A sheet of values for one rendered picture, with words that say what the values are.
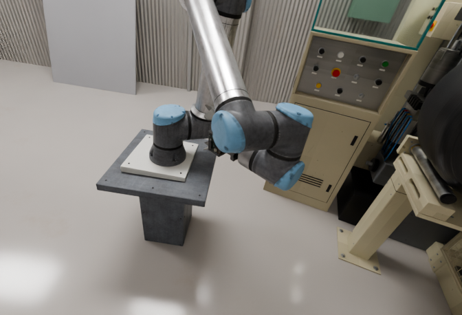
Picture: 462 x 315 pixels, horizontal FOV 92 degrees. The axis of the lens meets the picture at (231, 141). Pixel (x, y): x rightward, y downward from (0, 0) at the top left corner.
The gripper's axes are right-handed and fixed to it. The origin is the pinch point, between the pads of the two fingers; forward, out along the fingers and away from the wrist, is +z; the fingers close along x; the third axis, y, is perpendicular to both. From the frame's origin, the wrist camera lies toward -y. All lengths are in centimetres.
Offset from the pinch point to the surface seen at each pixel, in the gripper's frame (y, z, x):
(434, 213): -47, -72, 23
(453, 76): -61, -56, -21
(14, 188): 61, 138, 90
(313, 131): -93, -6, 35
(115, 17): -91, 273, -7
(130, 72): -90, 254, 57
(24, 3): -25, 406, -12
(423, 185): -56, -66, 19
